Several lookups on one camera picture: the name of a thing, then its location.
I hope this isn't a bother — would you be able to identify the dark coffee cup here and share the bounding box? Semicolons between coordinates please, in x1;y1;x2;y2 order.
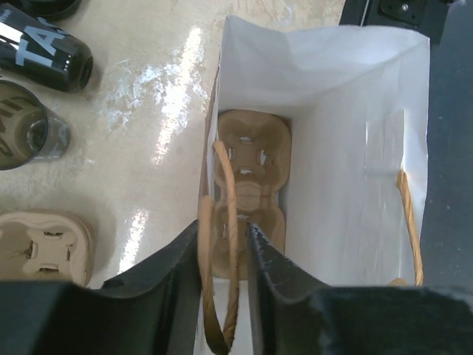
1;3;94;92
1;80;71;171

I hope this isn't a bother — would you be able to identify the cardboard cup carrier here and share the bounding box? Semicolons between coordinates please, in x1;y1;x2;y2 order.
1;209;95;287
218;109;291;280

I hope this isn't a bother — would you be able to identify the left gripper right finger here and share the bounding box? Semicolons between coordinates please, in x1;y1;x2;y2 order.
246;224;472;354

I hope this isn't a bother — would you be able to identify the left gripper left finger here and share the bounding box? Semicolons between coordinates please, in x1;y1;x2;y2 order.
1;221;201;354

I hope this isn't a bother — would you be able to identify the brown paper bag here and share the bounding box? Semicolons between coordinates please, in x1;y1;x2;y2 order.
197;16;430;354

